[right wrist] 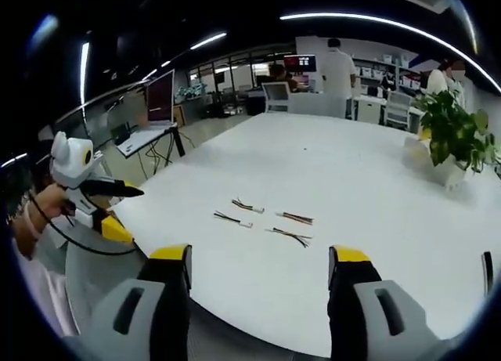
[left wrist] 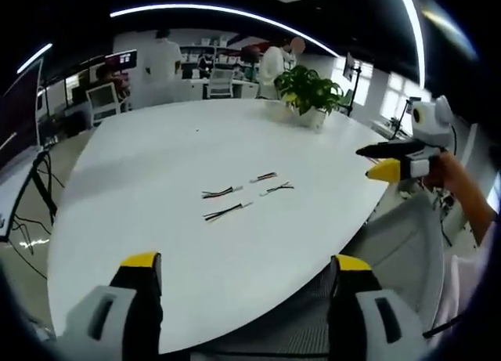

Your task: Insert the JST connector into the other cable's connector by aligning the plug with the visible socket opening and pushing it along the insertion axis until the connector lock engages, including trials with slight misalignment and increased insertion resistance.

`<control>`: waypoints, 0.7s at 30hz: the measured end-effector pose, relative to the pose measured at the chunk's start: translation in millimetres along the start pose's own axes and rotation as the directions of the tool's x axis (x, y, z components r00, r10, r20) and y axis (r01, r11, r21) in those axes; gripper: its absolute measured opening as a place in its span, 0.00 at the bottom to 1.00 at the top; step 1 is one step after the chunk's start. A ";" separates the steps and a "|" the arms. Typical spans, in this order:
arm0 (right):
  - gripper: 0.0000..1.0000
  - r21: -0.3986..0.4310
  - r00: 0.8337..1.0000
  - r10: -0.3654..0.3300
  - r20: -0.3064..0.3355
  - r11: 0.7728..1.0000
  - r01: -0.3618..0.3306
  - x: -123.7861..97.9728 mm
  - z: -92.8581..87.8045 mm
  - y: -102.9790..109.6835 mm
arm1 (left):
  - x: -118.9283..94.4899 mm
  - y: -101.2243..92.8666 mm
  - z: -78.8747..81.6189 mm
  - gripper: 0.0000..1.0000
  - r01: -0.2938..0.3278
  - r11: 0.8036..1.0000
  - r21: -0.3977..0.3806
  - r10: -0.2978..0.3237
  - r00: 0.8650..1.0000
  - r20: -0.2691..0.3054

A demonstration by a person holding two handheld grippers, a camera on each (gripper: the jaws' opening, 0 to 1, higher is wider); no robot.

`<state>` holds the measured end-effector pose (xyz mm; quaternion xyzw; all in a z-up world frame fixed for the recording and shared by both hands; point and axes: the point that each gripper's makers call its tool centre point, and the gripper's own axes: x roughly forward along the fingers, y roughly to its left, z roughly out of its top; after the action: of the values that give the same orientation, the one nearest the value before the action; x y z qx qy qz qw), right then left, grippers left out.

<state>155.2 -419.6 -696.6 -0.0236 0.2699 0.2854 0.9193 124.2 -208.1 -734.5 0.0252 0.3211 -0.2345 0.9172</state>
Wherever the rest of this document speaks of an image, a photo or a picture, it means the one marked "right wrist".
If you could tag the green potted plant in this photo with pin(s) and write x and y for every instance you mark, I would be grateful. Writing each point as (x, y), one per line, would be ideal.
(450, 134)

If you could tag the white storage shelves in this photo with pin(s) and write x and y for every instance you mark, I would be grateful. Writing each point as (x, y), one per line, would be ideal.
(379, 73)

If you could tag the dark desktop monitor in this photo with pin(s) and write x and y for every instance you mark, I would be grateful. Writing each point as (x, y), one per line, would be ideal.
(299, 63)

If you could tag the white side table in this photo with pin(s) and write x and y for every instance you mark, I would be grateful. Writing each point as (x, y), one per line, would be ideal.
(143, 138)

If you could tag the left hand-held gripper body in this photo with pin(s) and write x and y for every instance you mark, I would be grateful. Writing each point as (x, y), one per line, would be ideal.
(70, 161)

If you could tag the white mesh office chair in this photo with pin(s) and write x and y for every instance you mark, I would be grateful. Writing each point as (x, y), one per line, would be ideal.
(397, 109)

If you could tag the person's left hand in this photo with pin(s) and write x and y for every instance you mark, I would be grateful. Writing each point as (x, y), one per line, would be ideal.
(49, 204)

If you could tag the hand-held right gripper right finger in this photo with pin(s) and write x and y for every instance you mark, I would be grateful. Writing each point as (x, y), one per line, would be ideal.
(407, 322)

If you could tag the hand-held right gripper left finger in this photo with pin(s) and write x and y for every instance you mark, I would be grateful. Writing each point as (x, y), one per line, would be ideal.
(129, 322)

